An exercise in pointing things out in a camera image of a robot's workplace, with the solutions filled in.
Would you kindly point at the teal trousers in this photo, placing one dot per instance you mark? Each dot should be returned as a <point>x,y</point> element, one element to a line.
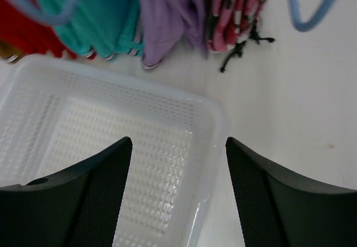
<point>105,27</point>

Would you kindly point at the white plastic mesh basket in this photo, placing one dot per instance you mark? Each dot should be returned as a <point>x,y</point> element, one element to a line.
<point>55,113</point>

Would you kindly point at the red trousers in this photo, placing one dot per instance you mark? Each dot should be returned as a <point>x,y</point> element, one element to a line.
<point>27,35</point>

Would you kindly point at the pink floral trousers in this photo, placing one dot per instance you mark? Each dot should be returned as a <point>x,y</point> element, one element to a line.
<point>231,23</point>

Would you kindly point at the purple trousers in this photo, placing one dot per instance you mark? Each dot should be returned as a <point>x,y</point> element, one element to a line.
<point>164,24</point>

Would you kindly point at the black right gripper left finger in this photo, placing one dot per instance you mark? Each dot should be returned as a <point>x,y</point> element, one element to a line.
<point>77,206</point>

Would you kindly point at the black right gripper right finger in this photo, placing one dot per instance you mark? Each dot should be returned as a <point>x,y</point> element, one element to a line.
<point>279,207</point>

